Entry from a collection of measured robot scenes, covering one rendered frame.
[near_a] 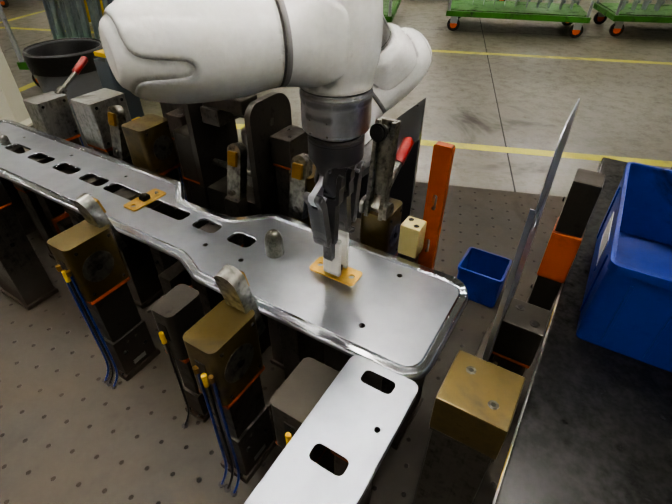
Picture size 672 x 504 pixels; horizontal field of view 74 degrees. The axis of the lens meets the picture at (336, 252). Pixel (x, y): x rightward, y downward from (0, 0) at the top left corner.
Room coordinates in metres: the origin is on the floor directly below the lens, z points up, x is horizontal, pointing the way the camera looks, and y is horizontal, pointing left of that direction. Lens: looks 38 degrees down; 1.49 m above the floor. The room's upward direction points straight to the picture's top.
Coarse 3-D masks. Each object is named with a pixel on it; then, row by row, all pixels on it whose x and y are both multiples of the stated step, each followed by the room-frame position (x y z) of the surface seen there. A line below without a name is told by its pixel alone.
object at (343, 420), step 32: (352, 384) 0.34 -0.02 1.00; (416, 384) 0.34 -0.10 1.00; (320, 416) 0.30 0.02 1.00; (352, 416) 0.30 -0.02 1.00; (384, 416) 0.30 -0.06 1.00; (288, 448) 0.26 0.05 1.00; (352, 448) 0.26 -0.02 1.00; (384, 448) 0.26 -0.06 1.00; (288, 480) 0.22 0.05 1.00; (320, 480) 0.22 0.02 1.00; (352, 480) 0.22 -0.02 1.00
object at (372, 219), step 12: (396, 204) 0.70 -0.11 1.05; (372, 216) 0.66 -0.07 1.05; (396, 216) 0.68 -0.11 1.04; (372, 228) 0.66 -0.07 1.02; (384, 228) 0.65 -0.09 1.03; (396, 228) 0.69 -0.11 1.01; (360, 240) 0.68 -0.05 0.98; (372, 240) 0.66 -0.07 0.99; (384, 240) 0.65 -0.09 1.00; (396, 240) 0.69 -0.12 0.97; (396, 252) 0.70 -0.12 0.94
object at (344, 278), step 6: (318, 258) 0.58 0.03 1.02; (312, 264) 0.57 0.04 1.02; (312, 270) 0.56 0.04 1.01; (318, 270) 0.55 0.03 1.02; (342, 270) 0.55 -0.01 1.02; (348, 270) 0.55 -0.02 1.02; (354, 270) 0.55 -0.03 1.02; (330, 276) 0.54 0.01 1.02; (336, 276) 0.54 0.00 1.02; (342, 276) 0.54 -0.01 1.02; (348, 276) 0.54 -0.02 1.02; (354, 276) 0.54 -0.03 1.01; (360, 276) 0.54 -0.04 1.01; (342, 282) 0.53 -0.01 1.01; (348, 282) 0.52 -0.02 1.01; (354, 282) 0.52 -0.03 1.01
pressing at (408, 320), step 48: (0, 144) 1.07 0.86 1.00; (48, 144) 1.07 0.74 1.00; (48, 192) 0.83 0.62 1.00; (96, 192) 0.83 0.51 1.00; (144, 192) 0.83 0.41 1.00; (144, 240) 0.66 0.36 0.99; (192, 240) 0.66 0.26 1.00; (288, 240) 0.66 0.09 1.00; (288, 288) 0.53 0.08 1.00; (336, 288) 0.53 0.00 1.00; (384, 288) 0.53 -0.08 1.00; (432, 288) 0.53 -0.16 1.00; (336, 336) 0.43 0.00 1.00; (384, 336) 0.43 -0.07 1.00; (432, 336) 0.43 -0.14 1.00
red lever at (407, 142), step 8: (400, 144) 0.77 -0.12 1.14; (408, 144) 0.76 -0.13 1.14; (400, 152) 0.75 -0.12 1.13; (408, 152) 0.75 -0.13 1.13; (400, 160) 0.73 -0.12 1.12; (400, 168) 0.73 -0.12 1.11; (392, 176) 0.71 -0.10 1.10; (392, 184) 0.71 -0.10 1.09; (376, 200) 0.68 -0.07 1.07; (376, 208) 0.66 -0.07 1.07
